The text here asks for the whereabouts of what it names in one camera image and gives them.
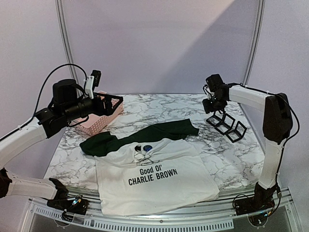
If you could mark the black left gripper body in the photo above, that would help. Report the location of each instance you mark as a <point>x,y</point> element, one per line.
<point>74,110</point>

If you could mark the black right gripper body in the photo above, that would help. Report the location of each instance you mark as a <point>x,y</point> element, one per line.
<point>216,108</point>

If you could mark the white and green t-shirt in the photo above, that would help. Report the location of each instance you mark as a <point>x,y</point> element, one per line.
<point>133,182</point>

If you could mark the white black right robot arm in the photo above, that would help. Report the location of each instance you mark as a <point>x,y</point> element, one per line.
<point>277,125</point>

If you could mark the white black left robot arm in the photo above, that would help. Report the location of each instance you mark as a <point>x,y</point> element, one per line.
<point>52,190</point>

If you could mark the pink plastic perforated basket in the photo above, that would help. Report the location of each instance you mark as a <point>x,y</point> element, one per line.
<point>95,123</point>

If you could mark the round blue picture badge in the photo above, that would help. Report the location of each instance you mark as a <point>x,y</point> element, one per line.
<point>147,148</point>

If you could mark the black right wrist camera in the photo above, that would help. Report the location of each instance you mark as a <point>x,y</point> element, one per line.
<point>214,82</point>

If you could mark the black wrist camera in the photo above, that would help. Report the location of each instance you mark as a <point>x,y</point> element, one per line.
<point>214,82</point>
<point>66,92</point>

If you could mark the black wire frame organizer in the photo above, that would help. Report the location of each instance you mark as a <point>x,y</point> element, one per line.
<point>226,125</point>

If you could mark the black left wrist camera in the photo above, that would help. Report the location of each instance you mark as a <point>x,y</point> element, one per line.
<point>66,92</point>

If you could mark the aluminium right corner post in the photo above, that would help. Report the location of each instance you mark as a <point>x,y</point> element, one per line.
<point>255,39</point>

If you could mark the aluminium corner post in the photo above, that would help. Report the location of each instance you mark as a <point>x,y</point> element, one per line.
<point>255,39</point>
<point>63,31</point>

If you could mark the aluminium left corner post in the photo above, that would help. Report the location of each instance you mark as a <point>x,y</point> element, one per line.
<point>63,31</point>

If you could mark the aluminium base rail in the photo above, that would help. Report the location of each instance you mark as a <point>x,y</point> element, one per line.
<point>215,216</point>

